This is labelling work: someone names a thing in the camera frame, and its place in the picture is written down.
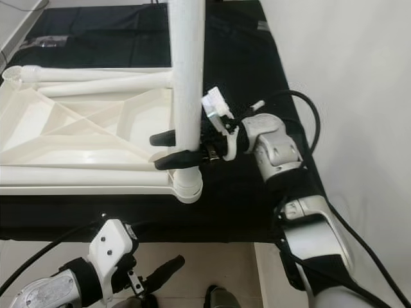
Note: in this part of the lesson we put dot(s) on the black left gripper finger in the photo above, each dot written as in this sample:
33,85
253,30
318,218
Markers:
166,269

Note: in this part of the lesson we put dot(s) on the white plastic table leg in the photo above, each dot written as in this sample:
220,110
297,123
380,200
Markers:
77,74
186,77
115,85
77,176

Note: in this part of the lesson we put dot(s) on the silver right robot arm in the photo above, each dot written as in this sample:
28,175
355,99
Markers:
276,147

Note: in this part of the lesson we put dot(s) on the white plastic children table top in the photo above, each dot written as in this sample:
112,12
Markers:
90,141

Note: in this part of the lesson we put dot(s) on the dark robot left foot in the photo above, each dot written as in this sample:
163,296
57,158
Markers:
136,301

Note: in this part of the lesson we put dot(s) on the dark robot foot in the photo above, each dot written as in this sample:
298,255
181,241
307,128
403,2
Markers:
136,301
221,296

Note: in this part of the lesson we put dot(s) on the dark robot right foot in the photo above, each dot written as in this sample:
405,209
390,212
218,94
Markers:
221,296

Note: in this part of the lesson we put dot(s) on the black tablecloth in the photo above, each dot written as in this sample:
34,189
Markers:
103,25

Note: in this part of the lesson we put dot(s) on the clear tape patch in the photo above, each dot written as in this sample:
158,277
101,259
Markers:
262,26
52,42

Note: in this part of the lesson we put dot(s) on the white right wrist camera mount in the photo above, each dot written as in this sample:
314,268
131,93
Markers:
215,106

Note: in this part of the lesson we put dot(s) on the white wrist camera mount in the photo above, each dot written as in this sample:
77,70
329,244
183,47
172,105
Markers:
215,106
112,244

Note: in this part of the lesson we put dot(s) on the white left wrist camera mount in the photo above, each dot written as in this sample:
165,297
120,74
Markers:
112,244

